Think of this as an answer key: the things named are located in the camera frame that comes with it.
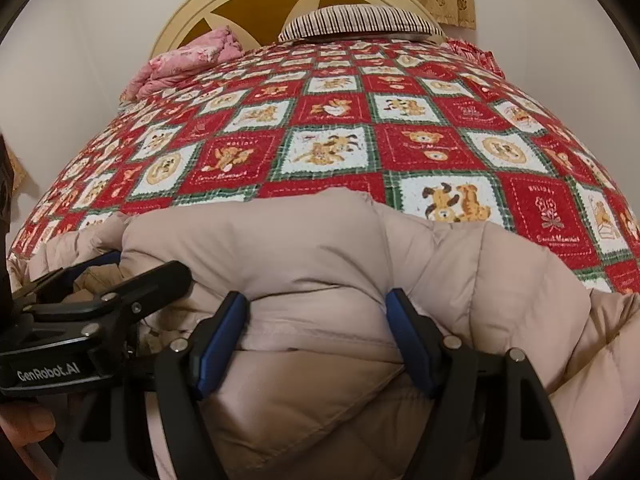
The person's left hand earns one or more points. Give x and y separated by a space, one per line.
25 425

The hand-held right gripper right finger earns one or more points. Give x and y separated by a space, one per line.
409 342

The beige puffer jacket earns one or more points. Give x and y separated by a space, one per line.
320 260

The cream patterned wall curtain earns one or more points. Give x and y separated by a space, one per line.
17 167

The red crumpled cloth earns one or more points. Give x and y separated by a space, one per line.
475 55

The red printed bed quilt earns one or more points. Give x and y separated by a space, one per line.
325 125

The striped pillow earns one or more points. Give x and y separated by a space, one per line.
350 20

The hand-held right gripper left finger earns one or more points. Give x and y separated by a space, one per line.
220 345

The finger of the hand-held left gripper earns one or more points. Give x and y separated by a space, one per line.
140 290
95 265

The pink folded blanket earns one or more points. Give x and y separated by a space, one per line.
190 57

